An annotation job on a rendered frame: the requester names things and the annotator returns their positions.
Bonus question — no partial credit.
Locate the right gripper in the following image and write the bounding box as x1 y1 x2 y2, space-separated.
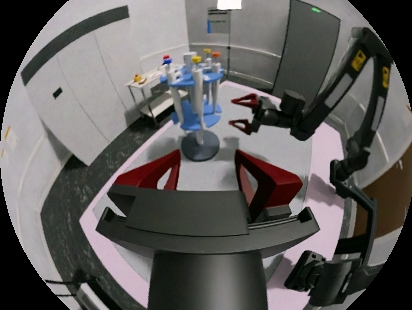
227 94 278 136

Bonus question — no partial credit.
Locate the white pipette with blue button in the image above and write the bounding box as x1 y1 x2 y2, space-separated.
163 59 183 124

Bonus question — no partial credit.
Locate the blue carousel stand with black round base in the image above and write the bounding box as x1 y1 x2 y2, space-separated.
169 53 223 163

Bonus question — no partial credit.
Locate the grey rectangular mat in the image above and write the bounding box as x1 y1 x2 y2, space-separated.
108 85 312 284

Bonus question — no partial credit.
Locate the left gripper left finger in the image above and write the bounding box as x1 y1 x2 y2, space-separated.
113 150 181 190

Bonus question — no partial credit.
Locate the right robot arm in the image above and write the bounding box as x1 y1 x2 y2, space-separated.
258 26 393 188

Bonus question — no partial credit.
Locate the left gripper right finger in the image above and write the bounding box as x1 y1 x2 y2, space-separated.
234 148 303 224

